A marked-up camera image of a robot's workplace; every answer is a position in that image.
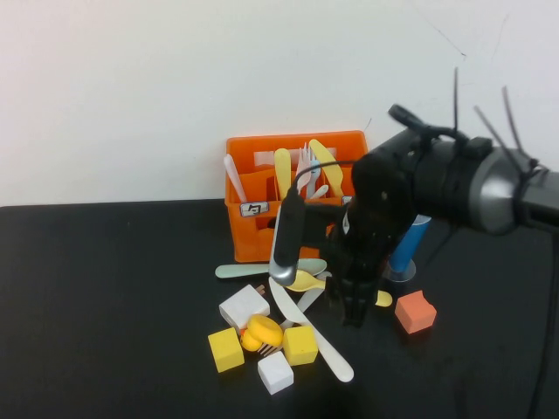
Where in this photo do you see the mint green plastic spoon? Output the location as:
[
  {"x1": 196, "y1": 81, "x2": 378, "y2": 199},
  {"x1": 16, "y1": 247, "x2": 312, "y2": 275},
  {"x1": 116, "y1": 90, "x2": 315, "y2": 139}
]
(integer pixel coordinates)
[{"x1": 214, "y1": 258, "x2": 328, "y2": 280}]

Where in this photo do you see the pink plastic fork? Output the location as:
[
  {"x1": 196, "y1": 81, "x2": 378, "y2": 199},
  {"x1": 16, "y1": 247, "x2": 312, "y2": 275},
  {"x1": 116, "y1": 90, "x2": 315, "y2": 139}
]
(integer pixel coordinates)
[{"x1": 295, "y1": 142, "x2": 312, "y2": 191}]

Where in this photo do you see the light blue plastic fork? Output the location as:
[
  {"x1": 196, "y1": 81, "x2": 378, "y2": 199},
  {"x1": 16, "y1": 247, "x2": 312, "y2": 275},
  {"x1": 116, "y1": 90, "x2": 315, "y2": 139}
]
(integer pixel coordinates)
[{"x1": 304, "y1": 157, "x2": 323, "y2": 201}]

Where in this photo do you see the yellow rubber duck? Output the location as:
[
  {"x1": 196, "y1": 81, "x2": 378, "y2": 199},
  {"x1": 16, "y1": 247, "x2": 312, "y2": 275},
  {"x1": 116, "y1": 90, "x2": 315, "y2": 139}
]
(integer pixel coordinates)
[{"x1": 239, "y1": 313, "x2": 284, "y2": 353}]

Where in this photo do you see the white plastic knife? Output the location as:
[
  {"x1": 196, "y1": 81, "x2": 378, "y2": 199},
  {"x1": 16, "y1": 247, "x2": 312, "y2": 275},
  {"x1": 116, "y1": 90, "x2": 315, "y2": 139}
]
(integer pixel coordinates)
[{"x1": 268, "y1": 277, "x2": 355, "y2": 383}]

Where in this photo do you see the white spoon handle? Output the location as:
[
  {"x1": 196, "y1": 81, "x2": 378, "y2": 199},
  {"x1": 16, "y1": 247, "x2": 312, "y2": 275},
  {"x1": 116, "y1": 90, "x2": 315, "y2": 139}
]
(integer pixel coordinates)
[{"x1": 223, "y1": 154, "x2": 248, "y2": 204}]

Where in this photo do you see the right arm black cable clip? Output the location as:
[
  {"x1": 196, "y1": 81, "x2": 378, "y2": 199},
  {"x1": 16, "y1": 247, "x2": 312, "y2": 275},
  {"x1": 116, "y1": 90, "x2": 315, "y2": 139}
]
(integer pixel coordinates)
[{"x1": 465, "y1": 137, "x2": 493, "y2": 159}]

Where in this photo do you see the yellow plastic knife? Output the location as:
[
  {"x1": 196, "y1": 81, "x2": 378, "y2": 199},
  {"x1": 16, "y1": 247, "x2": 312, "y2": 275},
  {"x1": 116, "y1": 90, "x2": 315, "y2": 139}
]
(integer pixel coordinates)
[{"x1": 307, "y1": 139, "x2": 347, "y2": 198}]

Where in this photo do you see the black zip tie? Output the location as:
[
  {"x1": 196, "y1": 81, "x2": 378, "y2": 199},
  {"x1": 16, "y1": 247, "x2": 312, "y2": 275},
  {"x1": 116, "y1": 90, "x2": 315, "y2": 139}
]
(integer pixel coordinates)
[
  {"x1": 473, "y1": 105, "x2": 541, "y2": 175},
  {"x1": 452, "y1": 66, "x2": 460, "y2": 132}
]

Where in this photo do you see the orange foam cube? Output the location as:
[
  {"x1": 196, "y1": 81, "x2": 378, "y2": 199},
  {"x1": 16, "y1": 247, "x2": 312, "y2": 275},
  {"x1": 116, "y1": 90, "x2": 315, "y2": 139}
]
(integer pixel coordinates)
[{"x1": 395, "y1": 290, "x2": 438, "y2": 335}]

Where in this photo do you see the yellow plastic spoon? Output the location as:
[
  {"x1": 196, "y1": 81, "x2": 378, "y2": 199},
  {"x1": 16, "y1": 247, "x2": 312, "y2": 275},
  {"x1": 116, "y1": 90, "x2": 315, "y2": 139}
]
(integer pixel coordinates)
[{"x1": 283, "y1": 269, "x2": 393, "y2": 308}]

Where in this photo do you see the white foam cube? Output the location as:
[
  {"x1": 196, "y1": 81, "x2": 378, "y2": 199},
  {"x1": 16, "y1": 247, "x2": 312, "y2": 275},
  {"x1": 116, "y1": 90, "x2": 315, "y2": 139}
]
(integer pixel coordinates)
[{"x1": 257, "y1": 351, "x2": 294, "y2": 396}]

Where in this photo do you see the orange plastic cutlery holder crate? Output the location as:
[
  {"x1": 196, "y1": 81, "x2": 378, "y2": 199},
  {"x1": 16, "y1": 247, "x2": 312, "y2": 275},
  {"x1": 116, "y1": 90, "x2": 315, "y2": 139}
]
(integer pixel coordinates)
[{"x1": 224, "y1": 129, "x2": 370, "y2": 264}]

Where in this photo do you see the pale grey plastic fork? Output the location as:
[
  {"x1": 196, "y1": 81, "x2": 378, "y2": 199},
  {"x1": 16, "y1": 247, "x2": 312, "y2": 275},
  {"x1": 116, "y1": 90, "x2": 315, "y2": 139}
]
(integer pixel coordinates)
[{"x1": 257, "y1": 271, "x2": 333, "y2": 357}]

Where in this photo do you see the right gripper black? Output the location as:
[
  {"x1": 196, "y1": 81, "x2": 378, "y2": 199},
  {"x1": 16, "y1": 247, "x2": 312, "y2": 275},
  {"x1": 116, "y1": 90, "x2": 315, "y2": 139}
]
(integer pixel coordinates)
[{"x1": 325, "y1": 209, "x2": 397, "y2": 328}]

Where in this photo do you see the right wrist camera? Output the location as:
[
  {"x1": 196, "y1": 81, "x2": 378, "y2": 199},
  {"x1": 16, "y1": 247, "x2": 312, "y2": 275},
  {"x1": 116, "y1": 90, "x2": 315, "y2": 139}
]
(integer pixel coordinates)
[{"x1": 268, "y1": 191, "x2": 307, "y2": 288}]

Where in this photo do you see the white charger plug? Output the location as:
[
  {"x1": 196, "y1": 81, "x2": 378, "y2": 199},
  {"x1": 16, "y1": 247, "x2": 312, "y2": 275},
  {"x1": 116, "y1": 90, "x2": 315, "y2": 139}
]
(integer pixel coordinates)
[{"x1": 217, "y1": 284, "x2": 271, "y2": 331}]

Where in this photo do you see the blue paper cone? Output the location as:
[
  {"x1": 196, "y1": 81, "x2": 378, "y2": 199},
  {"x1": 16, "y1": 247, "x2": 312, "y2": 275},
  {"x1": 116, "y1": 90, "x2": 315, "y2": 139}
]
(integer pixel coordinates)
[{"x1": 388, "y1": 216, "x2": 431, "y2": 272}]

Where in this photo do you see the yellow cutlery handle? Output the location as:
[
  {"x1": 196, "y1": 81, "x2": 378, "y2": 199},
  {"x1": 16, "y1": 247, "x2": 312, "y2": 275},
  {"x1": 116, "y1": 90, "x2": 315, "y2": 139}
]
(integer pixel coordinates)
[{"x1": 273, "y1": 148, "x2": 293, "y2": 202}]

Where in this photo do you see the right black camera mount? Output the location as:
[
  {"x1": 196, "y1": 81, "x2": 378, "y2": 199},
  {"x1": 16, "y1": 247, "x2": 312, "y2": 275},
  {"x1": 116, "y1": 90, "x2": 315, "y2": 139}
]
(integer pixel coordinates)
[{"x1": 303, "y1": 203, "x2": 349, "y2": 248}]

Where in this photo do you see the paper label reading spoon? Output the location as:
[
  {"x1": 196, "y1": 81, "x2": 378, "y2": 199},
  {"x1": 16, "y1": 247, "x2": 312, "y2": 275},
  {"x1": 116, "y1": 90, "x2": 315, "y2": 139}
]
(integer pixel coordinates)
[{"x1": 238, "y1": 201, "x2": 269, "y2": 218}]

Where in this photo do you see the yellow foam cube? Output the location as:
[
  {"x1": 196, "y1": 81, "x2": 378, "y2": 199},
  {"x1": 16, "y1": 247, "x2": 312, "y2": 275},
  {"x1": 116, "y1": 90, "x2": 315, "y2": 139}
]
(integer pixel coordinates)
[
  {"x1": 207, "y1": 326, "x2": 245, "y2": 374},
  {"x1": 282, "y1": 325, "x2": 320, "y2": 367}
]

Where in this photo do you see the clear plastic cone stand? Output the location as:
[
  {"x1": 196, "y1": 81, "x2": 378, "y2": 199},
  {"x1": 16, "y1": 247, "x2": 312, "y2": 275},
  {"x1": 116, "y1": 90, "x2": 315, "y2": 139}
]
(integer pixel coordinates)
[{"x1": 382, "y1": 257, "x2": 417, "y2": 283}]

